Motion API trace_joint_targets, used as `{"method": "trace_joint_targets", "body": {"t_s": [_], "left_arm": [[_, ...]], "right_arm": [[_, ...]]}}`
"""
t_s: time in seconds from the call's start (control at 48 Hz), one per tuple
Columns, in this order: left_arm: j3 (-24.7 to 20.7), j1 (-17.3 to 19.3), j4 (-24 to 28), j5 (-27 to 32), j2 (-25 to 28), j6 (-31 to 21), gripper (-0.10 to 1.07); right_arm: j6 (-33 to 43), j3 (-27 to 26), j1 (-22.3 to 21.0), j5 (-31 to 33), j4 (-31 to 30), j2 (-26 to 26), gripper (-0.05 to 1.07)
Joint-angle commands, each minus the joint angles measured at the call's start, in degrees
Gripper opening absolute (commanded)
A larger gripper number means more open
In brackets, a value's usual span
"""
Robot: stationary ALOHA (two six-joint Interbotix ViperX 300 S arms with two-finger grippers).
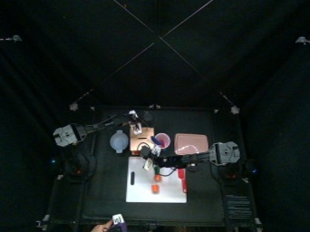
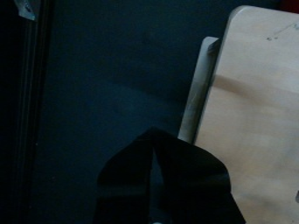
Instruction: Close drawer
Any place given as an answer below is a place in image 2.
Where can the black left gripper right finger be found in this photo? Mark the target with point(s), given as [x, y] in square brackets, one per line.
[194, 186]

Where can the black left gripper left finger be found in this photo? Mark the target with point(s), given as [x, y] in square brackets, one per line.
[124, 180]

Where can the pale cutting board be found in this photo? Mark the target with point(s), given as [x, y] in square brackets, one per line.
[257, 102]

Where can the grey tag on frame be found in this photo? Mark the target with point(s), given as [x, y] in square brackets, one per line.
[26, 8]

